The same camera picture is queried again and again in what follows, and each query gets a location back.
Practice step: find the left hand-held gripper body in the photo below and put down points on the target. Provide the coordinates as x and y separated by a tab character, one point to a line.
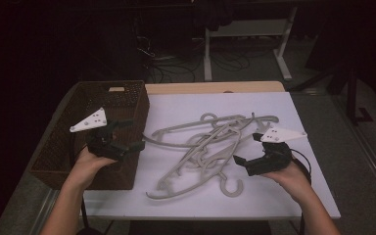
103	143

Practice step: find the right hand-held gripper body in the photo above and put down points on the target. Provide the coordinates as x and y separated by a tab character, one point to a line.
269	160

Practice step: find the grey plastic clothes hanger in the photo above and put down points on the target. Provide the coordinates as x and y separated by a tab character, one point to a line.
271	118
163	143
189	157
231	194

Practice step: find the brown woven basket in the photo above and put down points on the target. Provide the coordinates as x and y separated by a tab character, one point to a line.
78	153

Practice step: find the person's left hand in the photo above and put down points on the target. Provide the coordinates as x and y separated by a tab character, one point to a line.
86	166

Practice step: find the person's right hand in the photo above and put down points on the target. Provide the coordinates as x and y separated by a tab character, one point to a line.
290	182

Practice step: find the wooden table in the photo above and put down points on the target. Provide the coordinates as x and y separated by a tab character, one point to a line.
189	88

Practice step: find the black metal stand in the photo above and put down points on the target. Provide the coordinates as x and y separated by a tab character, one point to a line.
351	98

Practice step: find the white desk frame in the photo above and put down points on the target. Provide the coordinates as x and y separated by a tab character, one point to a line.
251	27

